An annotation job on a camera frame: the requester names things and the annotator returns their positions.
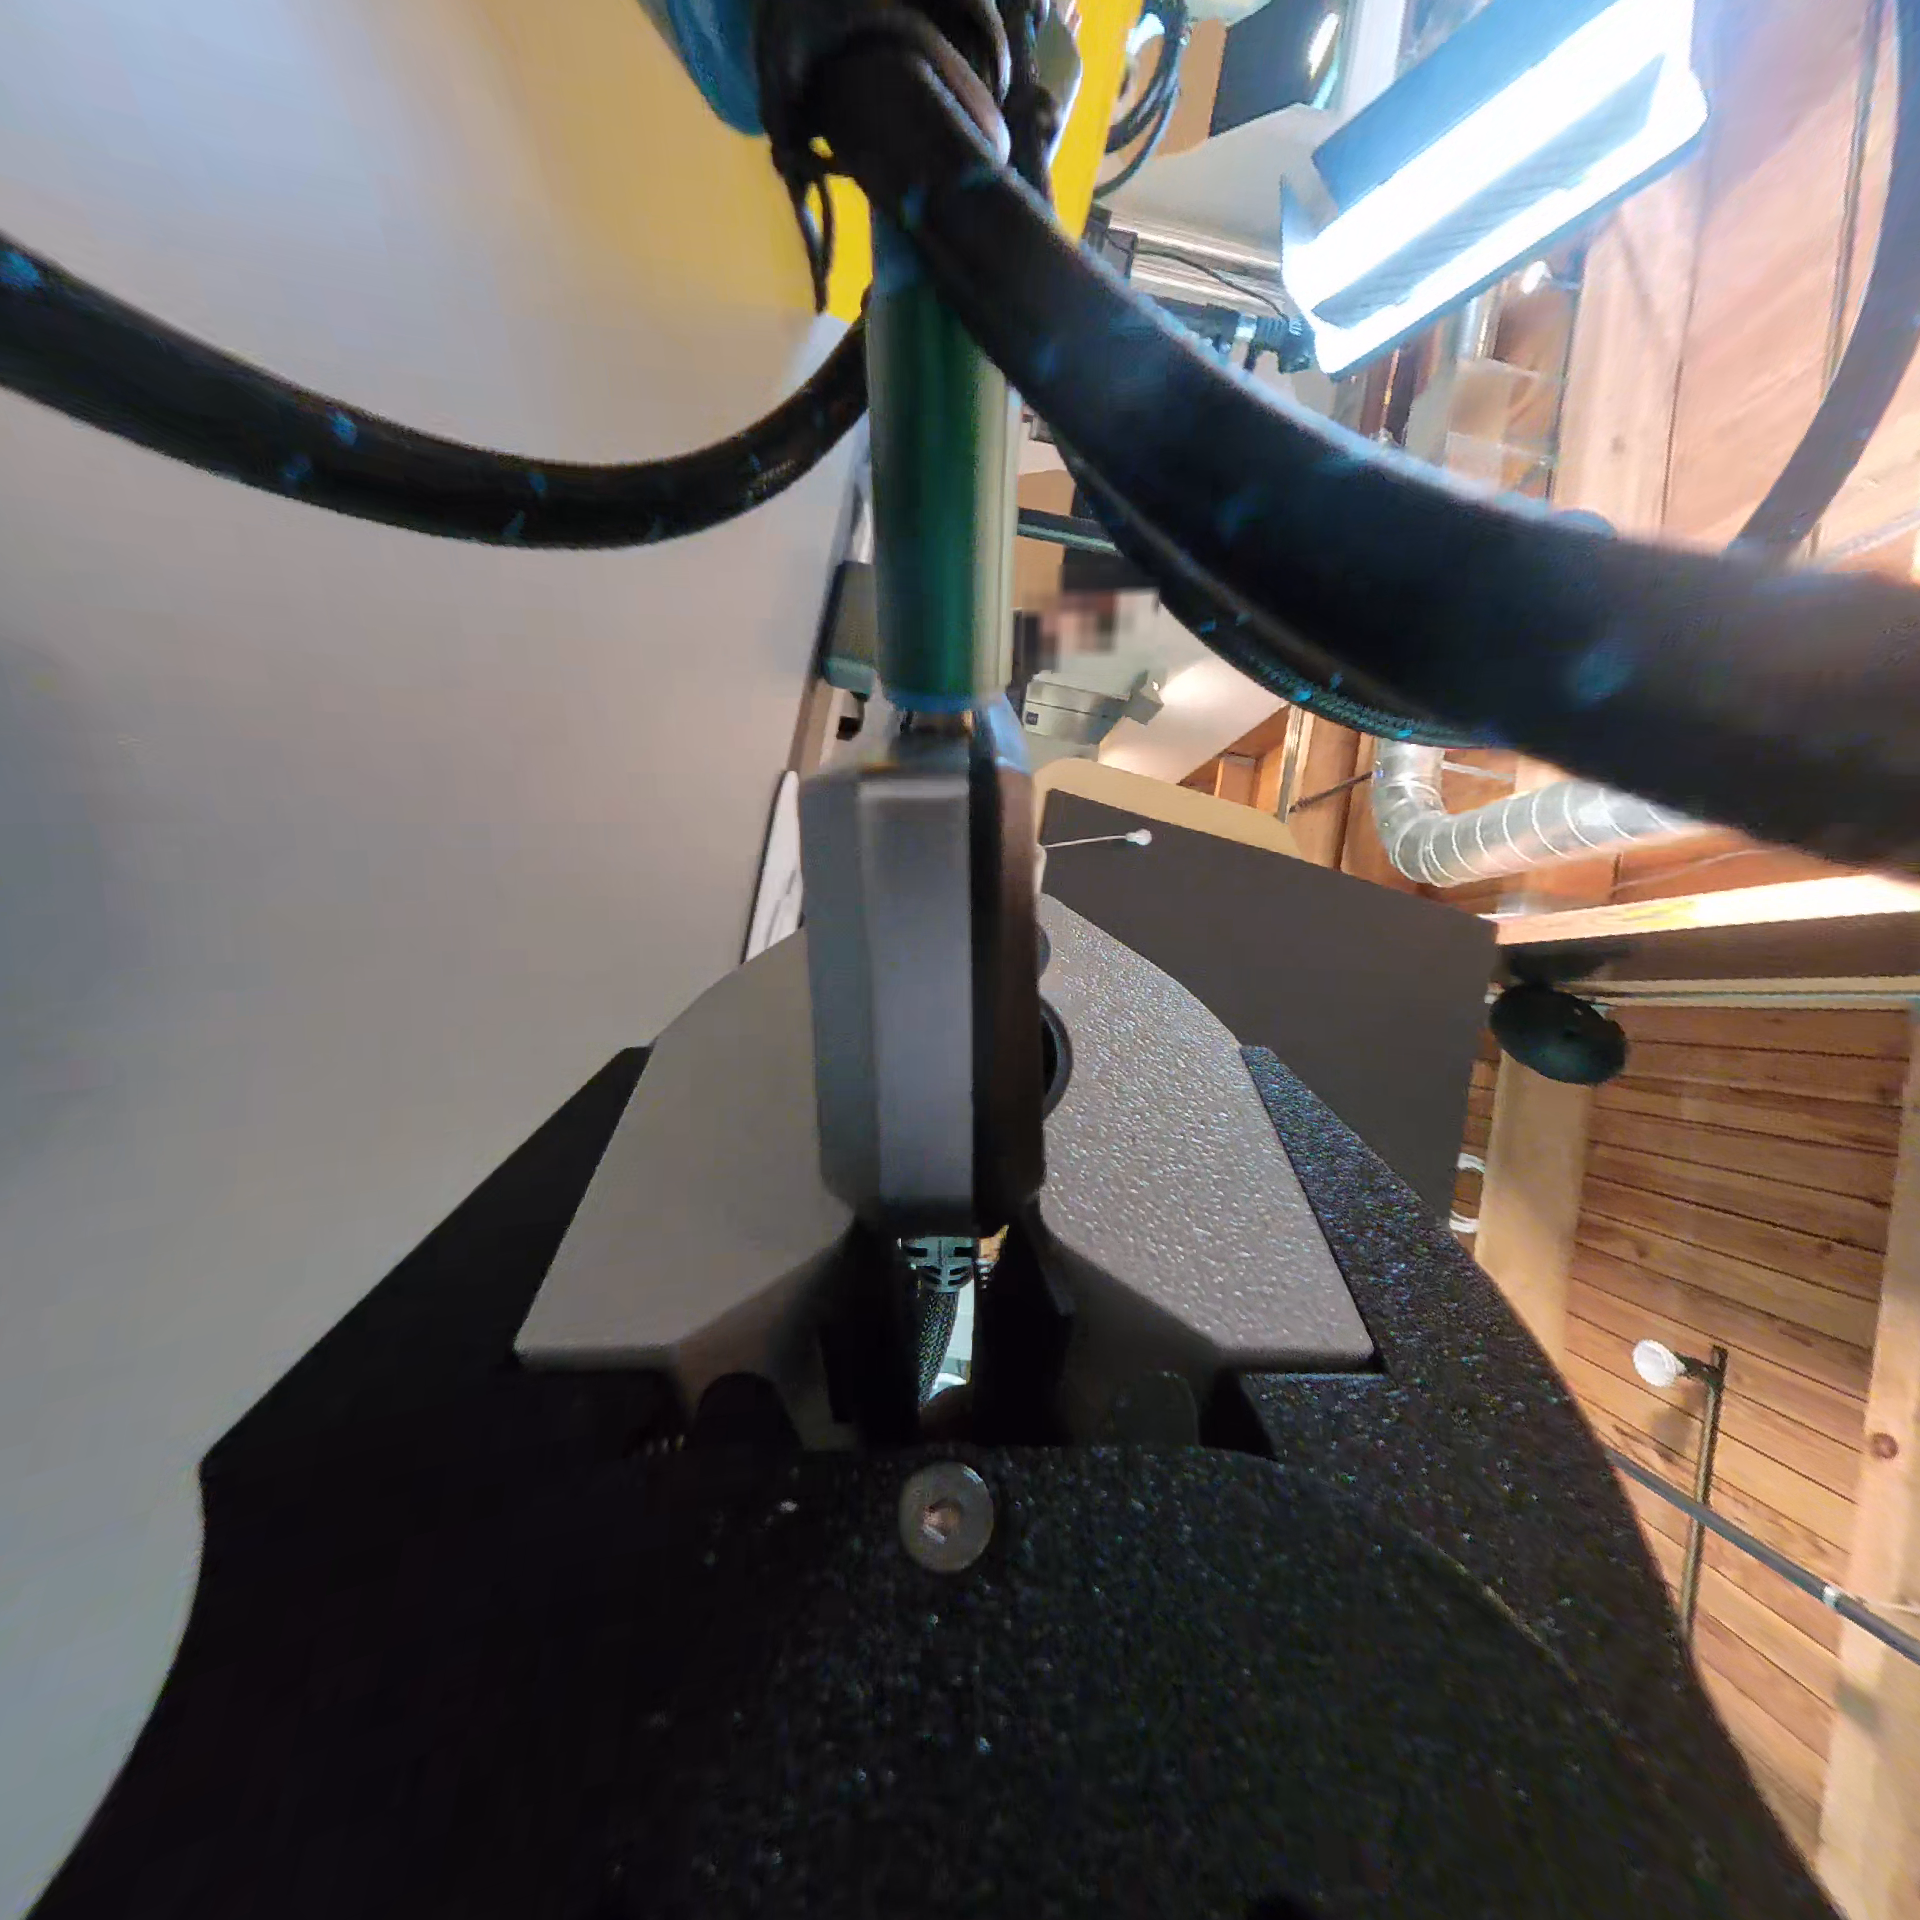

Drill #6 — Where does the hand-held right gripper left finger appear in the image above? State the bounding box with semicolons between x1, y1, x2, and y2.
515;928;866;1370

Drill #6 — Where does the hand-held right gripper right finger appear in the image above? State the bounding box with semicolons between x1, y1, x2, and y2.
1030;897;1382;1373

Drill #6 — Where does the black switch box cable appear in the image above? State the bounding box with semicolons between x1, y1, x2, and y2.
896;1233;986;1404

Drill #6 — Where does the yellow plastic bin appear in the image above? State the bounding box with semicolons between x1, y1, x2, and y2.
703;0;1139;321

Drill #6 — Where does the grey desk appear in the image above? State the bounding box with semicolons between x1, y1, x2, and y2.
0;0;879;1907

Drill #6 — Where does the black sheet wooden board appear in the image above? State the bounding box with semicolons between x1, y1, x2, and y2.
1035;757;1501;1235

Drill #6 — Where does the black ceiling lamp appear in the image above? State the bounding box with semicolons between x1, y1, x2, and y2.
1487;979;1631;1088

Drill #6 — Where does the studio light panel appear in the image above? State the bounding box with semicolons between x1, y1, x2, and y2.
1279;0;1715;379

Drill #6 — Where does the silver air duct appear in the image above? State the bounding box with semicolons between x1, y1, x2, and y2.
1370;737;1718;889

